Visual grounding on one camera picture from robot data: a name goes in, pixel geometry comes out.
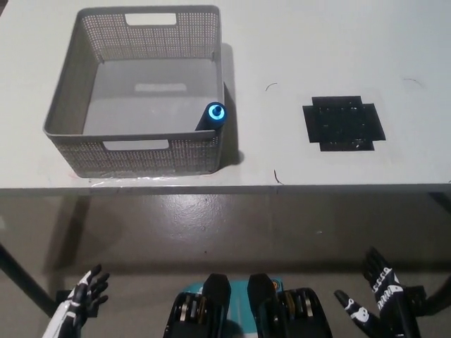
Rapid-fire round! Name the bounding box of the grey perforated plastic basket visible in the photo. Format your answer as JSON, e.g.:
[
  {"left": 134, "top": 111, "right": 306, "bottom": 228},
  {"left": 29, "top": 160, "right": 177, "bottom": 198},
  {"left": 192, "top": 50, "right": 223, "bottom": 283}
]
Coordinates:
[{"left": 42, "top": 4, "right": 226, "bottom": 178}]

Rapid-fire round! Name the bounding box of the black table leg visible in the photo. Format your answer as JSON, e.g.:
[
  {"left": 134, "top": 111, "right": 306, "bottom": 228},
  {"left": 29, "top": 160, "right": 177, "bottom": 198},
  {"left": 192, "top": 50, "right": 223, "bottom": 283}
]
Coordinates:
[
  {"left": 424, "top": 277, "right": 451, "bottom": 316},
  {"left": 0, "top": 242, "right": 54, "bottom": 316}
]

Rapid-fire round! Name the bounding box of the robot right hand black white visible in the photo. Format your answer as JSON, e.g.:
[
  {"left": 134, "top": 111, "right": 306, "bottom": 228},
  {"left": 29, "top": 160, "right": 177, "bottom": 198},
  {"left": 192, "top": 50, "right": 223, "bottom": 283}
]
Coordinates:
[{"left": 333, "top": 247, "right": 424, "bottom": 338}]

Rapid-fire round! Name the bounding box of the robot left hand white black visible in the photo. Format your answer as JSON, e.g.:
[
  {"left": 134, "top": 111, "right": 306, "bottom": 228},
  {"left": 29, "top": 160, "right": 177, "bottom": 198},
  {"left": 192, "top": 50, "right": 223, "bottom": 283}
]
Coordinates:
[{"left": 40, "top": 263, "right": 111, "bottom": 338}]

